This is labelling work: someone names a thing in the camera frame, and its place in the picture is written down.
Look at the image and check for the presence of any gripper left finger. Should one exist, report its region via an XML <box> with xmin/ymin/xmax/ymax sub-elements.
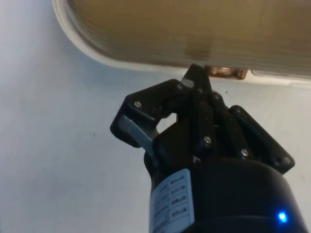
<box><xmin>110</xmin><ymin>63</ymin><xmax>216</xmax><ymax>156</ymax></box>

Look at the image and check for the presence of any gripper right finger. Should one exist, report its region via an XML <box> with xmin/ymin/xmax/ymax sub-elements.
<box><xmin>199</xmin><ymin>67</ymin><xmax>296</xmax><ymax>174</ymax></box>

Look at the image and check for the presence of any rounded box lid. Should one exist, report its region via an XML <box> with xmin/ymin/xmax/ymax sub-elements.
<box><xmin>63</xmin><ymin>0</ymin><xmax>311</xmax><ymax>79</ymax></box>

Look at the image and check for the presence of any cream box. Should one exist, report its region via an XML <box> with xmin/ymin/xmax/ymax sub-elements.
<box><xmin>52</xmin><ymin>0</ymin><xmax>311</xmax><ymax>85</ymax></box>

